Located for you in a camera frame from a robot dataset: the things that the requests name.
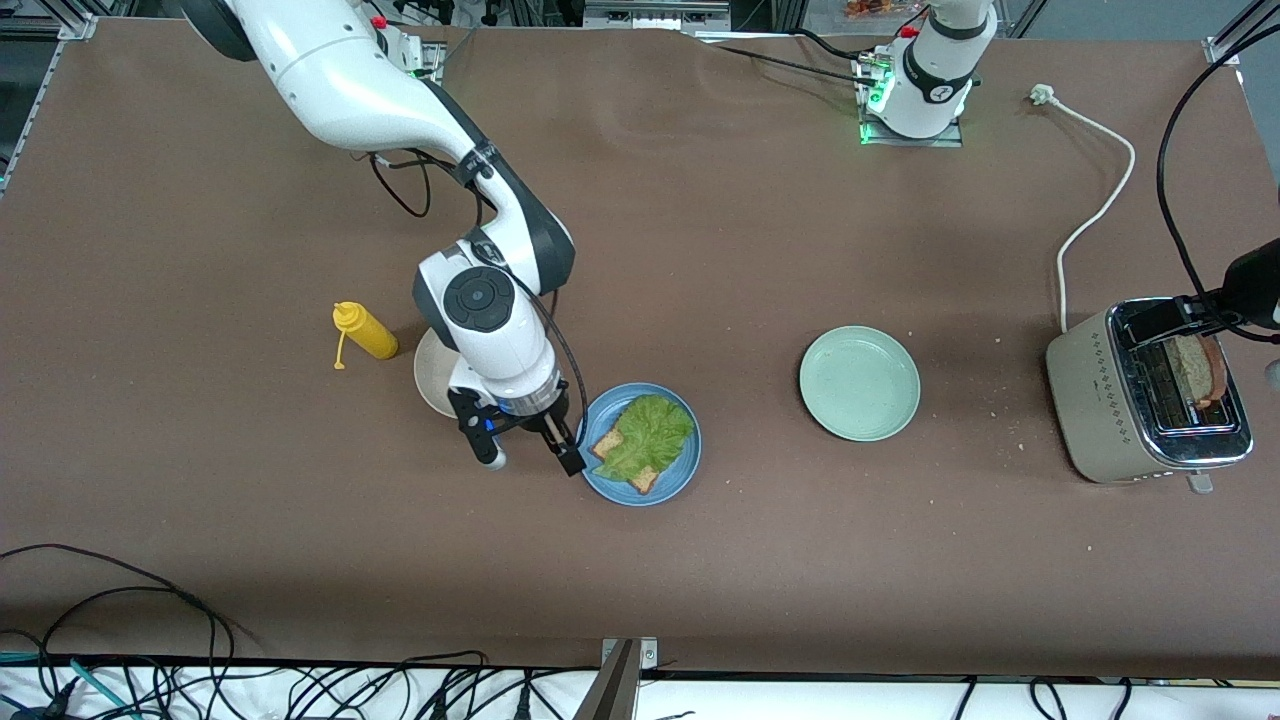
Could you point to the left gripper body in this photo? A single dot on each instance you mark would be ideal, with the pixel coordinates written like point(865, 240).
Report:
point(1252, 284)

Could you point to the brown bread slice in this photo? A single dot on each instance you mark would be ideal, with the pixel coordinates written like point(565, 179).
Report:
point(1195, 370)
point(606, 444)

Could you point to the green lettuce leaf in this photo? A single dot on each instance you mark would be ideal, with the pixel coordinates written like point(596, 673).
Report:
point(650, 430)

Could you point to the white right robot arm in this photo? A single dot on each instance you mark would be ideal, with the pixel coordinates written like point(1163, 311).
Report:
point(340, 80)

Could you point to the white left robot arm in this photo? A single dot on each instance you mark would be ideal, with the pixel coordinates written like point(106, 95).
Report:
point(930, 90)

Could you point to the beige plate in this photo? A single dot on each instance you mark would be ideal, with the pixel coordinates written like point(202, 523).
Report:
point(430, 380)

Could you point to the blue plate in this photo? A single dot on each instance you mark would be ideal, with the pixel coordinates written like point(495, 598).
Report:
point(682, 476)

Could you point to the light green plate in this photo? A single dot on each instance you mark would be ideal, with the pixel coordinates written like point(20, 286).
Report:
point(860, 385)

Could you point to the beige and chrome toaster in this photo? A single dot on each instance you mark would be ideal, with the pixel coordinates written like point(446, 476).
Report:
point(1095, 400)

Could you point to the yellow squeeze bottle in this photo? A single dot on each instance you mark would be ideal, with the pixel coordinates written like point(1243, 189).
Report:
point(372, 335)

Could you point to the grey power strip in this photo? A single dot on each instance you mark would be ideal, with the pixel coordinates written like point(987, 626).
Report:
point(655, 15)

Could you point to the orange snack packet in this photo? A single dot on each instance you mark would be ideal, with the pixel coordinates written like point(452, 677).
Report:
point(870, 8)

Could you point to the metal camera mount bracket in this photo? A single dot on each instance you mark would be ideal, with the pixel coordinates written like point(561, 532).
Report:
point(610, 700)

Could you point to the aluminium frame profile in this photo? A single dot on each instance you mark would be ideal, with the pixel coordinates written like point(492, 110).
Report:
point(60, 80)
point(1235, 35)

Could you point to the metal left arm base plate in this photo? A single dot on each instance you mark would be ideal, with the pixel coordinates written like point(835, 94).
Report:
point(915, 142)

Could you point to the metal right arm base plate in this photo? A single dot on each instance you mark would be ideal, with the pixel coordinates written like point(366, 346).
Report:
point(430, 60)

